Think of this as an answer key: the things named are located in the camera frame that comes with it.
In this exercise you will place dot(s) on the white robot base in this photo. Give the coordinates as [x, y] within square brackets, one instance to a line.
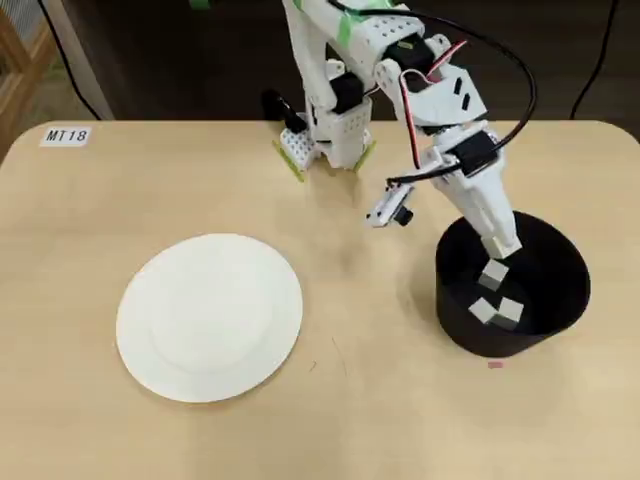
[345, 135]

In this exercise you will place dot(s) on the light wooden furniture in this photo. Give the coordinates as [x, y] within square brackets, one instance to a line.
[20, 85]

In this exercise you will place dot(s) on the white block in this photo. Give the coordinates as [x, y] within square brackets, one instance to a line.
[482, 311]
[511, 310]
[495, 275]

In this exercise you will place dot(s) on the small pink sticker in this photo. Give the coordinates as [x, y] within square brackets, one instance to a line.
[495, 364]

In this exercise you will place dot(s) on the black table clamp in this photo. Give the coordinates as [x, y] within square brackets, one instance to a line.
[274, 102]

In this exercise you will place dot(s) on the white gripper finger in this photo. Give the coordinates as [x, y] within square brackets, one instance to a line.
[485, 210]

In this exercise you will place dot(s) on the grey partition panel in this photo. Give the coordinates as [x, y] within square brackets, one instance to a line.
[85, 60]

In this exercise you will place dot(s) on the white plate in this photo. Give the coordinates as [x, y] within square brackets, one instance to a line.
[210, 320]

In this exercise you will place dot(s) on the small green object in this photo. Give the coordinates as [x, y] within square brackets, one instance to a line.
[200, 4]

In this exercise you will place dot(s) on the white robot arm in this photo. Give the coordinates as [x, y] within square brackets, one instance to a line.
[310, 60]

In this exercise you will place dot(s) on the green tape strip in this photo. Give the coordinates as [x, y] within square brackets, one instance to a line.
[288, 161]
[364, 157]

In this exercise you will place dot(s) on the white MT18 label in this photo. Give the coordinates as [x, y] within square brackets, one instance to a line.
[65, 136]

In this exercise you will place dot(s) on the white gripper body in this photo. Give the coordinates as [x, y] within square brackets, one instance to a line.
[481, 192]

